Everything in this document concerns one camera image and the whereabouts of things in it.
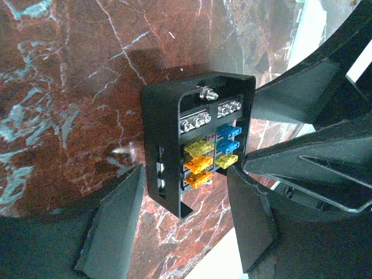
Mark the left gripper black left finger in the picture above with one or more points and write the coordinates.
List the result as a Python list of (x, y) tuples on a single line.
[(90, 238)]

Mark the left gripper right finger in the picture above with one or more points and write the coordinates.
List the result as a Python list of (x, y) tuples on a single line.
[(280, 238)]

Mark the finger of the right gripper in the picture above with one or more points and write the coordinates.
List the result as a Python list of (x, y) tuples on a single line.
[(332, 164), (318, 90)]

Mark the orange blade fuse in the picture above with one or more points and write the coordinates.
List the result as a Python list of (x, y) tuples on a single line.
[(196, 180), (199, 164)]

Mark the yellow blade fuse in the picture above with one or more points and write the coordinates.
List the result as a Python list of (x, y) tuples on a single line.
[(199, 148)]

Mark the black fuse box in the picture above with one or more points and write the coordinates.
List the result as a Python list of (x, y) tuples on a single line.
[(215, 107)]

